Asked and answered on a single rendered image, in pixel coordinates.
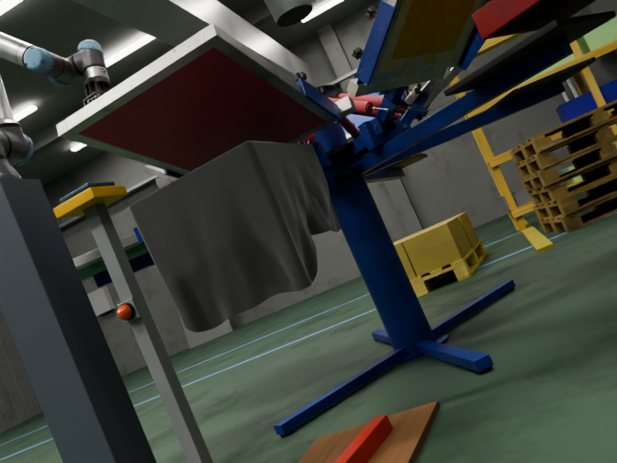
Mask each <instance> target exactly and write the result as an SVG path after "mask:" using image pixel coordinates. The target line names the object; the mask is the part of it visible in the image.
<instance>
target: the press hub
mask: <svg viewBox="0 0 617 463"><path fill-rule="evenodd" d="M321 87H323V88H325V89H326V92H327V94H326V95H325V96H335V95H336V93H337V91H338V89H337V87H336V85H323V86H319V87H316V89H317V88H321ZM316 141H321V142H322V145H323V147H324V149H325V151H326V153H327V155H328V157H329V158H333V160H334V162H335V165H334V166H332V167H330V168H328V169H326V170H324V171H323V173H324V174H330V173H338V174H337V175H334V179H335V180H340V179H342V181H343V182H344V185H342V186H338V187H336V188H334V189H330V190H329V191H330V197H331V205H332V207H333V210H334V212H335V215H336V217H337V219H338V222H339V223H340V225H341V226H342V232H343V234H344V237H345V239H346V241H347V243H348V245H349V247H350V249H351V252H352V254H353V257H354V260H355V262H356V263H357V266H358V268H359V270H360V272H361V275H362V277H363V279H364V282H365V284H366V286H367V289H368V291H369V293H370V295H371V298H372V300H373V302H374V304H375V306H376V309H377V312H378V314H379V316H380V318H381V321H382V323H383V324H384V327H385V329H386V331H387V335H388V337H389V339H390V341H391V343H392V345H393V347H394V350H396V349H400V348H404V347H405V349H406V351H407V353H408V355H407V356H406V357H404V358H403V359H401V360H400V361H398V362H397V363H396V364H400V363H404V362H407V361H410V360H412V359H415V358H418V357H420V356H424V355H423V354H420V353H417V352H416V350H415V348H414V344H416V343H418V342H420V341H422V340H424V339H425V340H429V341H433V342H437V343H441V344H445V343H446V342H447V341H448V339H449V336H448V335H447V334H440V335H439V336H437V337H434V334H433V332H432V329H431V326H430V325H429V323H428V321H427V318H426V316H425V314H424V312H423V309H422V307H421V305H420V302H419V300H418V298H417V296H416V293H415V291H414V289H413V287H412V285H411V283H410V281H409V277H408V275H407V273H406V271H405V268H404V266H403V264H402V263H401V260H400V258H399V256H398V252H397V250H396V248H395V246H394V244H393V242H392V240H391V238H390V235H389V233H388V231H387V227H386V225H385V223H384V222H383V219H382V217H381V215H380V213H379V210H378V208H377V206H376V203H375V201H374V199H373V197H372V194H371V192H370V190H369V188H368V185H367V183H366V182H365V178H364V176H363V175H361V176H358V177H356V178H353V179H352V178H351V175H353V174H355V173H356V172H358V171H360V170H362V169H363V168H364V166H363V165H362V164H359V165H357V166H354V167H352V168H349V169H347V167H348V166H350V165H351V164H353V163H355V162H357V161H356V159H355V157H354V158H353V159H349V160H346V161H344V160H343V158H342V154H343V153H344V152H346V151H348V150H349V149H351V148H352V147H353V143H352V142H348V141H347V139H346V136H345V134H344V132H343V130H342V126H341V124H340V123H338V122H335V123H333V124H331V125H330V126H328V127H326V128H324V129H322V130H319V131H318V132H316V137H315V141H314V142H316ZM314 142H313V143H314ZM396 364H394V365H396Z"/></svg>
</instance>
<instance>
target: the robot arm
mask: <svg viewBox="0 0 617 463"><path fill-rule="evenodd" d="M0 57H1V58H4V59H6V60H9V61H11V62H14V63H16V64H19V65H21V66H24V67H26V68H28V69H30V70H31V71H33V72H35V73H41V74H44V75H47V76H48V77H49V79H50V81H51V82H52V83H53V84H55V85H56V86H58V87H62V86H65V85H69V84H70V83H72V82H74V81H76V80H78V79H80V78H82V77H84V78H85V81H84V90H85V93H86V99H84V106H85V105H88V104H90V103H91V102H93V101H94V100H96V99H98V98H99V97H100V96H102V95H103V94H105V93H106V92H108V91H109V90H110V89H109V88H110V83H109V77H108V73H107V67H106V63H105V59H104V53H103V52H102V49H101V46H100V44H99V43H98V42H97V41H95V40H84V41H82V42H80V44H79V45H78V52H77V53H75V54H74V55H72V56H70V57H68V58H66V59H65V58H63V57H61V56H59V55H57V54H54V53H52V52H50V51H47V50H45V49H43V48H39V47H36V46H34V45H32V44H29V43H27V42H25V41H23V40H19V39H16V38H14V37H11V36H9V35H6V34H5V33H2V32H0ZM33 152H34V145H33V142H32V140H31V139H30V137H28V136H27V135H26V134H23V130H22V128H21V125H20V123H18V122H16V121H14V117H13V114H12V111H11V108H10V105H9V102H8V99H7V96H6V91H5V88H4V85H3V82H2V78H1V75H0V178H16V179H22V178H21V176H20V175H19V174H18V172H17V171H16V170H15V169H14V168H13V166H20V165H23V164H26V163H27V162H28V161H29V160H30V158H31V156H32V155H33Z"/></svg>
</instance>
